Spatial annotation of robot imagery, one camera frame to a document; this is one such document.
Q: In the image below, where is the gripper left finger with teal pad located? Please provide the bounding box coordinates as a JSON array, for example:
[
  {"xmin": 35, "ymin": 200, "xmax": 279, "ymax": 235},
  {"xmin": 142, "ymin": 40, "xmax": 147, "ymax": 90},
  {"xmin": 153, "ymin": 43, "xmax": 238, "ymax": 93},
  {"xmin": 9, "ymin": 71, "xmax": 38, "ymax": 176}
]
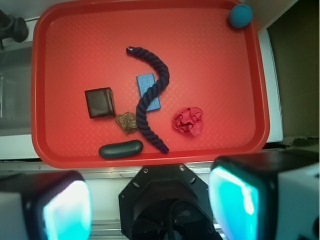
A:
[{"xmin": 0, "ymin": 170, "xmax": 93, "ymax": 240}]

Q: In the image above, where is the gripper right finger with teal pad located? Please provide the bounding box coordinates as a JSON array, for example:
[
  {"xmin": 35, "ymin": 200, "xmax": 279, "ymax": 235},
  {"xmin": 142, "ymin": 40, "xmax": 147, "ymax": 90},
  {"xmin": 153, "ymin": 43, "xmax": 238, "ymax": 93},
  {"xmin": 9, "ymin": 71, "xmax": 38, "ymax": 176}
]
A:
[{"xmin": 208, "ymin": 149, "xmax": 320, "ymax": 240}]

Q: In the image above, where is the crumpled red paper ball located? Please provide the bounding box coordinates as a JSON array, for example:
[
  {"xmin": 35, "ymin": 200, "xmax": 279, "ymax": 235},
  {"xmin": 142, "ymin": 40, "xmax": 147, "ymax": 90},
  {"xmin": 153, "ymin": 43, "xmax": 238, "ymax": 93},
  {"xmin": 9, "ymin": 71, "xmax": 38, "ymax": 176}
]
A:
[{"xmin": 172, "ymin": 107, "xmax": 204, "ymax": 136}]

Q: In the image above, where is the blue textured ball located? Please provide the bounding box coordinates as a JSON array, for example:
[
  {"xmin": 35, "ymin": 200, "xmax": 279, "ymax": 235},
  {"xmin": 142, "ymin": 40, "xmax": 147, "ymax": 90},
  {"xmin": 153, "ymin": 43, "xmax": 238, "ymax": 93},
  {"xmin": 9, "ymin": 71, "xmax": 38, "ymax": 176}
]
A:
[{"xmin": 229, "ymin": 4, "xmax": 254, "ymax": 29}]

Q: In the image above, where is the dark green oblong capsule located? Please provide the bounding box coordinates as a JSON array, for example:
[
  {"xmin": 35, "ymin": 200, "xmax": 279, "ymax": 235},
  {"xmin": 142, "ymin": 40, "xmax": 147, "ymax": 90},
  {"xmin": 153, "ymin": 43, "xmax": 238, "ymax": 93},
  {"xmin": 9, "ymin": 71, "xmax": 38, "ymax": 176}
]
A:
[{"xmin": 98, "ymin": 140, "xmax": 144, "ymax": 159}]

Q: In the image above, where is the brown crumpled wrapper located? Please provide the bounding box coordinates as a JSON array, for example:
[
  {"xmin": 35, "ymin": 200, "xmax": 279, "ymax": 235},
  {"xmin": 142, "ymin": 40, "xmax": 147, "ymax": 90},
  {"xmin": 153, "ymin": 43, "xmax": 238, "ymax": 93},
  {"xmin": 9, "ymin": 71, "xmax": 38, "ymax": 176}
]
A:
[{"xmin": 115, "ymin": 112, "xmax": 138, "ymax": 135}]

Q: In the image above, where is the dark brown square box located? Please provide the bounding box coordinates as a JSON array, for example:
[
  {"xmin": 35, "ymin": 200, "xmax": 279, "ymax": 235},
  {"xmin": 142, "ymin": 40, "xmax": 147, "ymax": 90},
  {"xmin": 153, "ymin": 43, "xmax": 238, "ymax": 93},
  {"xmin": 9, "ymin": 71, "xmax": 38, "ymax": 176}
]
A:
[{"xmin": 84, "ymin": 87, "xmax": 116, "ymax": 119}]

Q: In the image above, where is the red plastic tray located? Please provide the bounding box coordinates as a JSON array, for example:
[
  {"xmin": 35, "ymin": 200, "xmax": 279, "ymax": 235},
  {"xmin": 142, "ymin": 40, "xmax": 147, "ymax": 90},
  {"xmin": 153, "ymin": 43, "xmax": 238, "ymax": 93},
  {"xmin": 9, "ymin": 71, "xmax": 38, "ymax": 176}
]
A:
[{"xmin": 31, "ymin": 0, "xmax": 270, "ymax": 169}]

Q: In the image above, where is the blue rectangular block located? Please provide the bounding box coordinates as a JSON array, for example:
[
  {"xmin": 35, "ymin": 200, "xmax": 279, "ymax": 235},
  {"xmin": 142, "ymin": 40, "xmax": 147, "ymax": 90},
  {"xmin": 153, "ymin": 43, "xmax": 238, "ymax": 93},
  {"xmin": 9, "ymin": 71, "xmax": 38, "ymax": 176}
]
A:
[{"xmin": 136, "ymin": 73, "xmax": 161, "ymax": 112}]

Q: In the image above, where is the black knob clamp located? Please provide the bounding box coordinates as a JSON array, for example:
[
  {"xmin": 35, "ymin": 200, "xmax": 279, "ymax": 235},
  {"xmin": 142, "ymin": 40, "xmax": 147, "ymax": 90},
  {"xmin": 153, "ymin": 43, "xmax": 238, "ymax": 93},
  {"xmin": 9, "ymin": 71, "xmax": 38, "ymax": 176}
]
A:
[{"xmin": 0, "ymin": 10, "xmax": 29, "ymax": 50}]

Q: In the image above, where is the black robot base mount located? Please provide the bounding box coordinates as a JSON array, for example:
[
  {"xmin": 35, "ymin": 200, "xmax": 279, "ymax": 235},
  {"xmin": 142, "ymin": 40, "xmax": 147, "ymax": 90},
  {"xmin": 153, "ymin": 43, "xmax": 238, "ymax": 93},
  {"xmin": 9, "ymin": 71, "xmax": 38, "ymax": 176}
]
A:
[{"xmin": 118, "ymin": 164, "xmax": 222, "ymax": 240}]

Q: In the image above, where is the dark navy twisted rope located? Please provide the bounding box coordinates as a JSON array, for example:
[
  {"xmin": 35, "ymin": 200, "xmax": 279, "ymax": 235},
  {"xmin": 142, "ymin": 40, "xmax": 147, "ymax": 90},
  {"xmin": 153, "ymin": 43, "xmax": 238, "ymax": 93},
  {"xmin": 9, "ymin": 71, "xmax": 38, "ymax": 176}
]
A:
[{"xmin": 125, "ymin": 46, "xmax": 171, "ymax": 155}]

